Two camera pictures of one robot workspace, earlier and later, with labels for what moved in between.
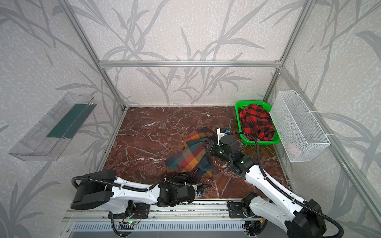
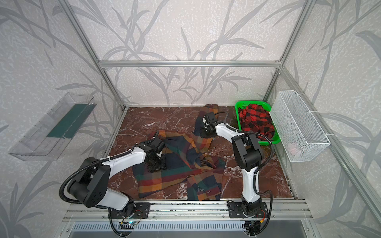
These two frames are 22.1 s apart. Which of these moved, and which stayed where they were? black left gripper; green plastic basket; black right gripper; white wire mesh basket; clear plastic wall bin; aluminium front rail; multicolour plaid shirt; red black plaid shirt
Moved: black right gripper; black left gripper; multicolour plaid shirt
Stayed: red black plaid shirt; green plastic basket; aluminium front rail; white wire mesh basket; clear plastic wall bin
